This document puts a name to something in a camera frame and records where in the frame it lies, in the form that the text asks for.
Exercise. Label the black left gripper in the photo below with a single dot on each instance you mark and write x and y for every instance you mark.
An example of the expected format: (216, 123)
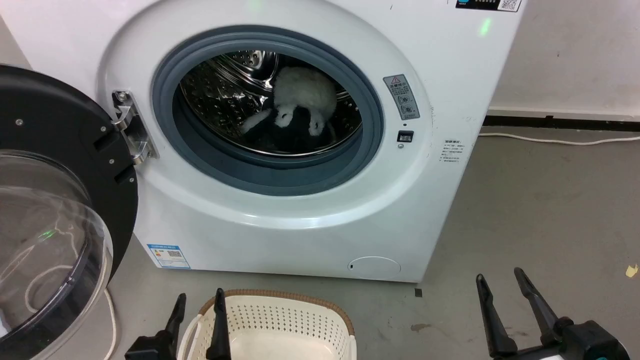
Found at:
(150, 349)

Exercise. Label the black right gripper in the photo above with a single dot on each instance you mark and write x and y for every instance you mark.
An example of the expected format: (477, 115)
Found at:
(580, 342)

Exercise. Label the cream perforated laundry basket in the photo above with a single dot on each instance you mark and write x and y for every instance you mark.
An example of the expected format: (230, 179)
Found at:
(280, 325)

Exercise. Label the white front-load washing machine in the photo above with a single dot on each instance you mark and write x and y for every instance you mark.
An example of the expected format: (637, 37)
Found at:
(310, 235)

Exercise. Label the black plush toy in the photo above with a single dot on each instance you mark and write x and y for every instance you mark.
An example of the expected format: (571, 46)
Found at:
(290, 137)

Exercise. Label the white plush toy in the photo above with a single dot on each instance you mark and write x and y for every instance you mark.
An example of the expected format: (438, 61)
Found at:
(305, 95)

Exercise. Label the yellow paper scrap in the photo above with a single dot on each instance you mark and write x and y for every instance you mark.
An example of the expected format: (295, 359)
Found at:
(631, 270)

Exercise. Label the black round washer door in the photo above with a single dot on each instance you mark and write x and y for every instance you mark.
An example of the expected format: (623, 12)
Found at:
(45, 200)

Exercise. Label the chrome door hinge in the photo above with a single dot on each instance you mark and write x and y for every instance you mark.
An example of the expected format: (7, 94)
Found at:
(131, 127)

